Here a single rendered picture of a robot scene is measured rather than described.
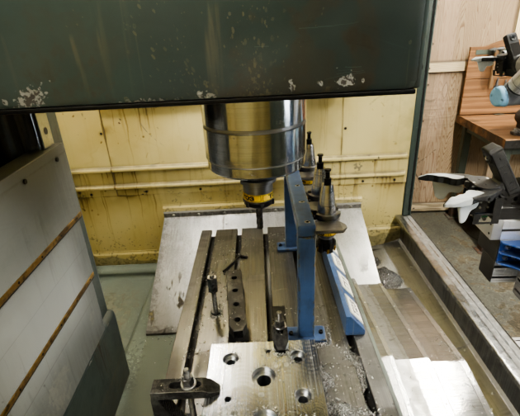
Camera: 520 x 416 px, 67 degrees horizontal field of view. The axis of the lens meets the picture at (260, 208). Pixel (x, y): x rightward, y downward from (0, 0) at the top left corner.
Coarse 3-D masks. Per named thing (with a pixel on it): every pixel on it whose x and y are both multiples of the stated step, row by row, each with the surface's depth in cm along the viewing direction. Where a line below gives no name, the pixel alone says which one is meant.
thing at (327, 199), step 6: (324, 186) 89; (330, 186) 88; (324, 192) 89; (330, 192) 89; (324, 198) 89; (330, 198) 89; (318, 204) 92; (324, 204) 90; (330, 204) 90; (318, 210) 92; (324, 210) 90; (330, 210) 90; (336, 210) 91
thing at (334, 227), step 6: (318, 222) 89; (324, 222) 89; (330, 222) 89; (336, 222) 89; (342, 222) 89; (318, 228) 87; (324, 228) 87; (330, 228) 87; (336, 228) 87; (342, 228) 86
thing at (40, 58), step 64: (0, 0) 43; (64, 0) 43; (128, 0) 43; (192, 0) 43; (256, 0) 43; (320, 0) 43; (384, 0) 43; (0, 64) 46; (64, 64) 46; (128, 64) 46; (192, 64) 46; (256, 64) 46; (320, 64) 46; (384, 64) 46
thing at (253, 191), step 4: (272, 184) 66; (244, 188) 65; (248, 188) 64; (252, 188) 64; (256, 188) 63; (260, 188) 64; (264, 188) 64; (268, 188) 64; (272, 188) 66; (244, 192) 65; (248, 192) 64; (252, 192) 64; (256, 192) 64; (260, 192) 64; (264, 192) 64; (268, 192) 65; (244, 200) 66
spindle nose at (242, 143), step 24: (216, 120) 55; (240, 120) 53; (264, 120) 53; (288, 120) 55; (216, 144) 57; (240, 144) 55; (264, 144) 55; (288, 144) 56; (216, 168) 59; (240, 168) 57; (264, 168) 56; (288, 168) 58
